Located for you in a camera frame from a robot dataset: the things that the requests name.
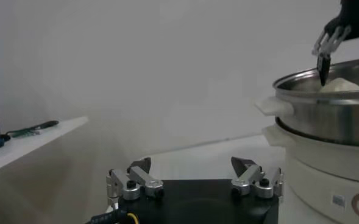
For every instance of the white side table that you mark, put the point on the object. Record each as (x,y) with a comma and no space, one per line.
(30,143)

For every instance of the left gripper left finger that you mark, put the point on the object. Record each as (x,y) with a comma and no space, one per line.
(142,179)

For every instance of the white electric cooker base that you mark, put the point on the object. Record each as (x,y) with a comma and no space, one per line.
(313,176)

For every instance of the green circuit board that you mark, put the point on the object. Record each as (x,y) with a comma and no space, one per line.
(25,133)

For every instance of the perforated steel steamer basket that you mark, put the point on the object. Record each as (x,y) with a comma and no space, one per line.
(325,118)

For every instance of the white steamed baozi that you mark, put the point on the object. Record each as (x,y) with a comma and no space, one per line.
(340,86)

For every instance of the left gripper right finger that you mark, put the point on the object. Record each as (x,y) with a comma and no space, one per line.
(249,178)

